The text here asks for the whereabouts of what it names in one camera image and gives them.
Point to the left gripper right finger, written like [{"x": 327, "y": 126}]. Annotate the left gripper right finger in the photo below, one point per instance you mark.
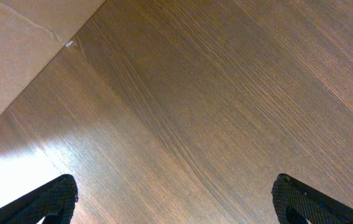
[{"x": 296, "y": 202}]

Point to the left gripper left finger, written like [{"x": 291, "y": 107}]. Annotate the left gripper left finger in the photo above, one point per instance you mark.
[{"x": 53, "y": 202}]

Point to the brown cardboard box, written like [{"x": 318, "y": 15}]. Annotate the brown cardboard box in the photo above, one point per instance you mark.
[{"x": 32, "y": 32}]

